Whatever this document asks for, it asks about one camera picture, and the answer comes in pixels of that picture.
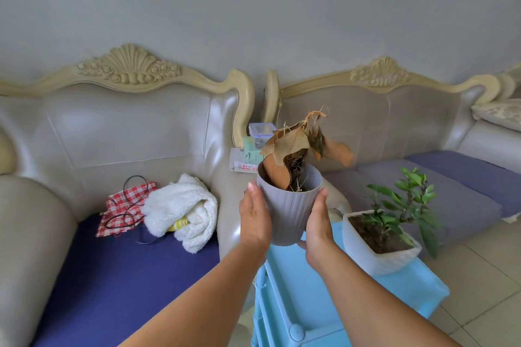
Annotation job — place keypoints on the person's right hand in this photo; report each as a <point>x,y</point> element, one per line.
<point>318,231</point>

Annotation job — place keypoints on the person's left hand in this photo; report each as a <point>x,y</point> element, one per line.
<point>255,216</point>

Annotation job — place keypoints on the person's left thumb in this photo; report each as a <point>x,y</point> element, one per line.
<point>256,196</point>

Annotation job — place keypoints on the person's right thumb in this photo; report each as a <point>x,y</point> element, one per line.
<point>319,204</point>

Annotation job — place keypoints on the grey ribbed plastic flower pot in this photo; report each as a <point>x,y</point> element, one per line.
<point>289,206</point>

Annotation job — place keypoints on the person's left forearm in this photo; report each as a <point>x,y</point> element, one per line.
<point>195,298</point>

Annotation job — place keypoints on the person's right forearm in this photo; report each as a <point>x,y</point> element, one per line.
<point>378,302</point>

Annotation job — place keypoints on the white flat box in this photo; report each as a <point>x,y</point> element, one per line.
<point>243,163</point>

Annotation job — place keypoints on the green tissue pack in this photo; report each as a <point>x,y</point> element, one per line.
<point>253,151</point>

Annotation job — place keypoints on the withered brown plant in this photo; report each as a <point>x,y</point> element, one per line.
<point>299,151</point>

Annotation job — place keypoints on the clear plastic container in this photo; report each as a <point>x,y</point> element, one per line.
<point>261,130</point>

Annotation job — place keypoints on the white square flower pot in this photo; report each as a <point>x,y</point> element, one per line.
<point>376,247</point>

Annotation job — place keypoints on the white fluffy towel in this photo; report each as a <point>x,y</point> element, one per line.
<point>183,212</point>

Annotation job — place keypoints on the yellow bottle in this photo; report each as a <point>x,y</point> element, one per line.
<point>178,224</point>

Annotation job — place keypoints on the green leafy plant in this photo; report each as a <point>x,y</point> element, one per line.
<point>407,208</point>

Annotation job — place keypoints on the beige leather sofa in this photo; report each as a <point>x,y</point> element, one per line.
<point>407,123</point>

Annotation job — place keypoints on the red checkered cloth bag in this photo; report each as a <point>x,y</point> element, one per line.
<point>126,208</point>

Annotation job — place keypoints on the grey blue seat cover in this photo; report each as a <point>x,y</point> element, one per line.
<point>456,188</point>

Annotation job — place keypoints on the dark blue seat cushion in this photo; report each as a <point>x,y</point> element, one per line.
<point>122,277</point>

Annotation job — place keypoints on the beige leather armchair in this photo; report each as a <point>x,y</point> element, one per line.
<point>101,147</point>

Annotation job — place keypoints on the beige patterned pillow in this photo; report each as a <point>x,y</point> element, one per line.
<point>498,114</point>

